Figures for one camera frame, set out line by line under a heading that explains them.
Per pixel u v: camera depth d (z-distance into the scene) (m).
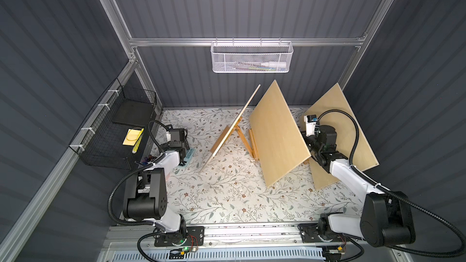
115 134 0.74
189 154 0.97
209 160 0.92
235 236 0.75
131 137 0.74
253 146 0.96
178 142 0.72
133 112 0.81
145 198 0.46
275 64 0.89
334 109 0.71
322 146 0.65
